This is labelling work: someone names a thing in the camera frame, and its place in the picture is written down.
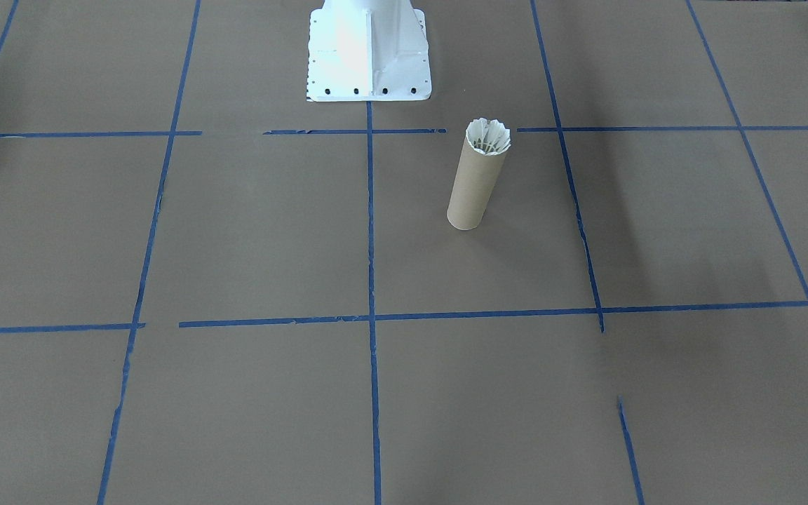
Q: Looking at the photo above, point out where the white feather shuttlecock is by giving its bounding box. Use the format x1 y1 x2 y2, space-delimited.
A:
465 118 512 156

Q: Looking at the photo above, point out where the brown cardboard tube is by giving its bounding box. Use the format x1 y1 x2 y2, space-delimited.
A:
447 128 511 231

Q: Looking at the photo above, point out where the white metal base mount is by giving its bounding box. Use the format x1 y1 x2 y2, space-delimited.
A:
306 0 433 103

